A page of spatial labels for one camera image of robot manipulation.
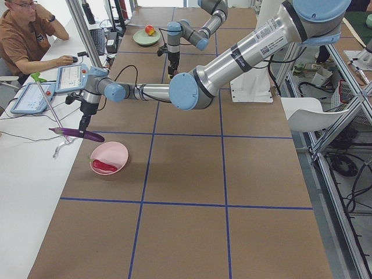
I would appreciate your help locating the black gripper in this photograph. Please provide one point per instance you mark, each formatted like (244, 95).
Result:
(86, 109)
(173, 58)

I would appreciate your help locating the purple eggplant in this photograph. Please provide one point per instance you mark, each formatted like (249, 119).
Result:
(79, 134)

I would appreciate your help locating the red orange pomegranate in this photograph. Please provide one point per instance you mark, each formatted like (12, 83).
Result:
(149, 30)

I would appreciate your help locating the red chili pepper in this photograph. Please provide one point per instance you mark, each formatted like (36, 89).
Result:
(102, 167)

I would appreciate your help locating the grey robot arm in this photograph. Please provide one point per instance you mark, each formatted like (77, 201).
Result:
(303, 22)
(218, 11)

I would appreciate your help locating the person hand at laptop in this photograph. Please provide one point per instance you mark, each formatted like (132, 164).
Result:
(65, 60)

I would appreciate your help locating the person raised hand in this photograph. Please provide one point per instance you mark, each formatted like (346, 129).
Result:
(42, 12)

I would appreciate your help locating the pink plate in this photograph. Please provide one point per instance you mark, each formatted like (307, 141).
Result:
(114, 153)

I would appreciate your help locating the far blue teach pendant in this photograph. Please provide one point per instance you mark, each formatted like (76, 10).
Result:
(70, 78)

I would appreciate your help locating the blue teach pendant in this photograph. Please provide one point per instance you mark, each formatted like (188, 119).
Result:
(30, 101)
(70, 78)

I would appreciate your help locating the mint green plate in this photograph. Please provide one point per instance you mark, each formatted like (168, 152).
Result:
(143, 39)

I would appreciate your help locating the near blue teach pendant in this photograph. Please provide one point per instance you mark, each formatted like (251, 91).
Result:
(30, 101)

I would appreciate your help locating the metal reacher stick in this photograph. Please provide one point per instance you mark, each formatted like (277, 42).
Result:
(68, 140)

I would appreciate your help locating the black keyboard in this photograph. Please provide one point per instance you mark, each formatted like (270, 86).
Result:
(98, 38)

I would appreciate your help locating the seated person brown shirt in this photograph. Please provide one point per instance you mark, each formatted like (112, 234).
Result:
(24, 39)

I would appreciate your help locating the white plastic chair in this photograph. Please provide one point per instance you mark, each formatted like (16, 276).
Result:
(307, 115)

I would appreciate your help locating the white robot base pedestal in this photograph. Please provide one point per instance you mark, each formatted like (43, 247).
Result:
(254, 86)

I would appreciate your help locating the aluminium frame post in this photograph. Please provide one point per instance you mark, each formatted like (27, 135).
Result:
(78, 18)

